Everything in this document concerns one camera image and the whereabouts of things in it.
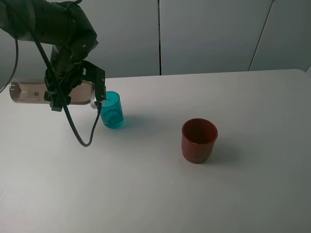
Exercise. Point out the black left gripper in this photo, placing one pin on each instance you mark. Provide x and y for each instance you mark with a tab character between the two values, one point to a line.
64	85

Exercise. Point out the teal translucent cup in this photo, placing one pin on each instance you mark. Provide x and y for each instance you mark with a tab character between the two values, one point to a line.
111	113

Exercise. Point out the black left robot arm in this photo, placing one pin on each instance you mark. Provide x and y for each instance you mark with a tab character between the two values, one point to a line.
63	25

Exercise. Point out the red plastic cup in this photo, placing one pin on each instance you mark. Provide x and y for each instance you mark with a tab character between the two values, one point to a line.
198	139

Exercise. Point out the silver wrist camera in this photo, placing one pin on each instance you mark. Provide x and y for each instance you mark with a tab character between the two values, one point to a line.
96	76

